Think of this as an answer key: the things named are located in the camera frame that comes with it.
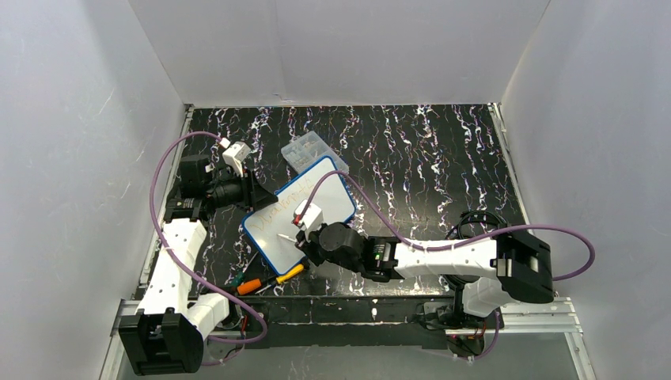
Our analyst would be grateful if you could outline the clear plastic organizer box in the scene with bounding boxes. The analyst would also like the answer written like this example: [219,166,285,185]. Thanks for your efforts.
[280,131,349,173]

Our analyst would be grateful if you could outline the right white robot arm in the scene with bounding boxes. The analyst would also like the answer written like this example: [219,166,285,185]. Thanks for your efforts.
[294,222,554,317]

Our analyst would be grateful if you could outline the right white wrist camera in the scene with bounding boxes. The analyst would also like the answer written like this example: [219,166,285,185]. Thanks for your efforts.
[292,199,324,234]

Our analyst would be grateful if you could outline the white marker pen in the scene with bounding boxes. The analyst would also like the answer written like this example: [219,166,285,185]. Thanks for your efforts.
[277,234,297,243]

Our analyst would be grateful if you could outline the aluminium frame rail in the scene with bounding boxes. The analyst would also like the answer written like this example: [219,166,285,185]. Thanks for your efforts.
[99,296,584,380]

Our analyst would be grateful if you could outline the orange-handled screwdriver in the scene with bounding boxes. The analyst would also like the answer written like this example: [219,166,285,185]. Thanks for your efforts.
[236,275,282,295]

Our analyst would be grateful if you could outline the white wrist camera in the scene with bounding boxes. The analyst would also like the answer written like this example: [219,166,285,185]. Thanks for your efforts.
[218,138,251,177]
[292,199,324,234]

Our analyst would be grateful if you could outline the yellow-handled screwdriver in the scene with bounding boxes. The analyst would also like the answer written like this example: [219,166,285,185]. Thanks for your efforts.
[256,263,307,294]

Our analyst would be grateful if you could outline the black coiled cable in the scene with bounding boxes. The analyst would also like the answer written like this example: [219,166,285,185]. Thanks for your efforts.
[436,209,517,295]

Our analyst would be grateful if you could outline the blue-framed whiteboard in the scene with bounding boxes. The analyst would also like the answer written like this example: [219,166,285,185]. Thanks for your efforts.
[242,156,357,275]

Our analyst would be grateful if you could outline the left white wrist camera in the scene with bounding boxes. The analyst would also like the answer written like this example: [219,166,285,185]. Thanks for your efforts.
[218,138,251,177]

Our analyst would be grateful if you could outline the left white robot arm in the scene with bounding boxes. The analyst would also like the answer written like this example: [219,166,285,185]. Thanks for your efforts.
[119,155,278,376]

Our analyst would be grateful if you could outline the green-handled screwdriver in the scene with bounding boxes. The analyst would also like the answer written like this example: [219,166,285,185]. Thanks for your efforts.
[229,253,258,287]

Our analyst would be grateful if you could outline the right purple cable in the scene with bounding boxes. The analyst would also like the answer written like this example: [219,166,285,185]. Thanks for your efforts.
[298,169,597,363]

